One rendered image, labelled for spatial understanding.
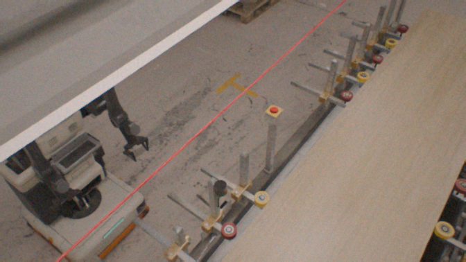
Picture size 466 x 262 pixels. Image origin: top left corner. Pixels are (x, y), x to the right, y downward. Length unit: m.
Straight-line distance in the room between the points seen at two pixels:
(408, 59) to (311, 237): 1.65
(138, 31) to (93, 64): 0.07
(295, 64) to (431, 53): 1.62
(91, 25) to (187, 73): 3.81
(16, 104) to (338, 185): 1.88
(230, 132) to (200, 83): 0.78
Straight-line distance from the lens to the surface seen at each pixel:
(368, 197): 2.14
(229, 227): 1.94
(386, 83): 2.83
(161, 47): 0.52
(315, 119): 2.73
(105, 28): 0.46
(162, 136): 3.59
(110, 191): 2.96
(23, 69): 0.42
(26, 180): 2.57
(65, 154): 2.22
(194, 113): 3.76
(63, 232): 2.89
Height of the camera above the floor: 2.60
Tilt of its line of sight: 47 degrees down
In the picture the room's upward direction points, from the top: 2 degrees counter-clockwise
